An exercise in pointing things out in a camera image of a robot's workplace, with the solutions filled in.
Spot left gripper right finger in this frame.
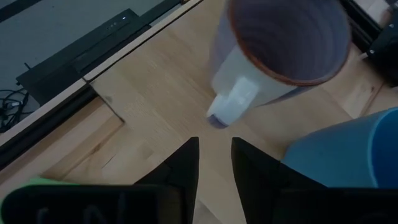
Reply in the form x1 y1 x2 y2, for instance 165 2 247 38
231 136 328 224

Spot black floor cables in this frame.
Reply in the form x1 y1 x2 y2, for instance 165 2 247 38
0 88 30 134

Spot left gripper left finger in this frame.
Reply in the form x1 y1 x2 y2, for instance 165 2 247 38
133 136 200 224

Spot light blue tall cup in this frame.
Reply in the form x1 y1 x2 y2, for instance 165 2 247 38
280 107 398 189

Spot black electronics box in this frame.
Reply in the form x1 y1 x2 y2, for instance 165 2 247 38
16 8 152 106

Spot black frame wooden shelf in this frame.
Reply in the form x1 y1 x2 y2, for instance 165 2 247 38
42 0 385 224

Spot lavender mug with white handle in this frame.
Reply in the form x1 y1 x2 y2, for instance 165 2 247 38
206 0 352 130

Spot black table frame rail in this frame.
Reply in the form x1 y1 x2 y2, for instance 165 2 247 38
0 0 184 171

